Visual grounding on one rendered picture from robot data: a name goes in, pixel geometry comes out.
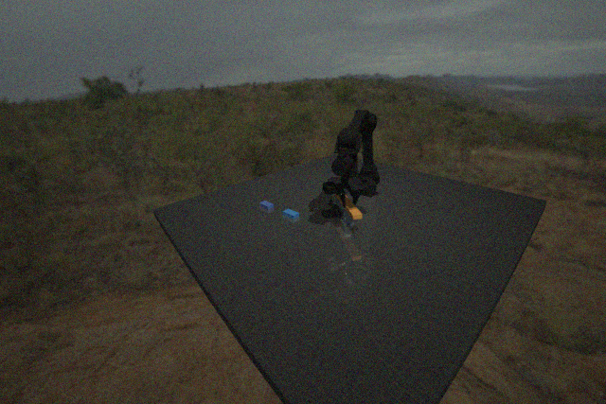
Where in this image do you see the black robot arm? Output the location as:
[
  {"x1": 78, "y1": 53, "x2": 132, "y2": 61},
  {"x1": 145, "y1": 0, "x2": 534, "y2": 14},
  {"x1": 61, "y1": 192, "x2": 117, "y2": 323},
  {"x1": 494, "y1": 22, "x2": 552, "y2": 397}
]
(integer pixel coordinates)
[{"x1": 331, "y1": 110, "x2": 380, "y2": 198}]

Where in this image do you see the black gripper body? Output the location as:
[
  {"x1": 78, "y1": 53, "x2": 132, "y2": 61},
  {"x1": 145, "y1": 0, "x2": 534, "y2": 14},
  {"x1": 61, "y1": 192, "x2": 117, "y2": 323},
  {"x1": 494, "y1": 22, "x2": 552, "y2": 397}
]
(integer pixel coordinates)
[{"x1": 323, "y1": 168, "x2": 376, "y2": 195}]

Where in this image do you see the blue rectangular block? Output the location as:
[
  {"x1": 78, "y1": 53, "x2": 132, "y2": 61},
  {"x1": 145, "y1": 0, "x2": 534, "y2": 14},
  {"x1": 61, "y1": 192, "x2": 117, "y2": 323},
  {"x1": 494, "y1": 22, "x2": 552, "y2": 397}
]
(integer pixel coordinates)
[
  {"x1": 259, "y1": 201, "x2": 274, "y2": 210},
  {"x1": 282, "y1": 209, "x2": 299, "y2": 220}
]

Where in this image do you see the orange bar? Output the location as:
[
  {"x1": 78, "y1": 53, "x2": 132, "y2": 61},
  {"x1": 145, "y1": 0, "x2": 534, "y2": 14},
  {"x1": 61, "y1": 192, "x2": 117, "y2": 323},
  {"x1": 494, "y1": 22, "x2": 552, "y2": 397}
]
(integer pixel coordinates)
[{"x1": 335, "y1": 193, "x2": 362, "y2": 220}]

